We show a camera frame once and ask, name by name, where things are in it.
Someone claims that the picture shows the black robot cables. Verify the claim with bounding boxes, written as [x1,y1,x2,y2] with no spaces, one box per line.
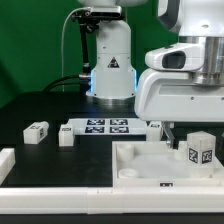
[42,74,92,93]

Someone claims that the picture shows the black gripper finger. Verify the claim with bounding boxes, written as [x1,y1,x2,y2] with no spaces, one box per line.
[162,121,175,148]

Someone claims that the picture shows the white camera cable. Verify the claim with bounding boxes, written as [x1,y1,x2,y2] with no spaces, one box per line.
[61,6,92,93]

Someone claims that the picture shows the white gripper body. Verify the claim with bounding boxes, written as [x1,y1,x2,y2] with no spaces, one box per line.
[134,43,224,122]

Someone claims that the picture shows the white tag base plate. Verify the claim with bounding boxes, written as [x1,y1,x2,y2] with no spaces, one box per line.
[68,118,147,135]

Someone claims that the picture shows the white obstacle fence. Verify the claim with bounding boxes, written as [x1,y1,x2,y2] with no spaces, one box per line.
[0,148,224,214]

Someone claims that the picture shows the black camera on stand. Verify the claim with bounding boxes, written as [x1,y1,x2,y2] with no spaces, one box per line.
[71,6,124,74]

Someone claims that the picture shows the white square tabletop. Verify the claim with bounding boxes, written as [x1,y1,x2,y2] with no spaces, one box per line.
[112,141,224,187]

